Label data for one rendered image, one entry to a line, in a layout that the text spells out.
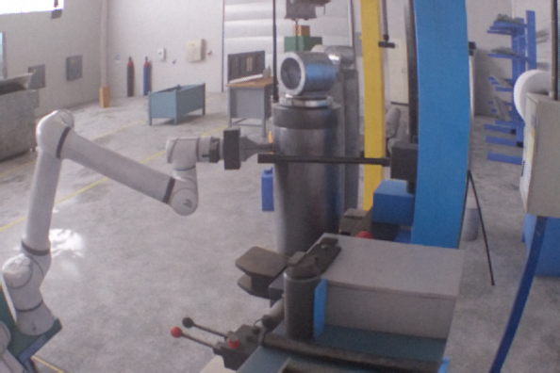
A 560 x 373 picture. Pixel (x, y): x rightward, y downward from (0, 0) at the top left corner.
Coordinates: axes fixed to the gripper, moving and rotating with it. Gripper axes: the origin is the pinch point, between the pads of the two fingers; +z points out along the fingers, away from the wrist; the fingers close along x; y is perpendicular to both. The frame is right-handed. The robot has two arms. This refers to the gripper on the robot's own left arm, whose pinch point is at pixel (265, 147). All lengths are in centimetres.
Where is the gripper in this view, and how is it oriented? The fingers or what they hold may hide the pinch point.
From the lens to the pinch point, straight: 150.2
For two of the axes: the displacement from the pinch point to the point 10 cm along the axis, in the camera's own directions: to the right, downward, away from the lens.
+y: 0.4, -3.2, 9.5
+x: 0.1, 9.5, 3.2
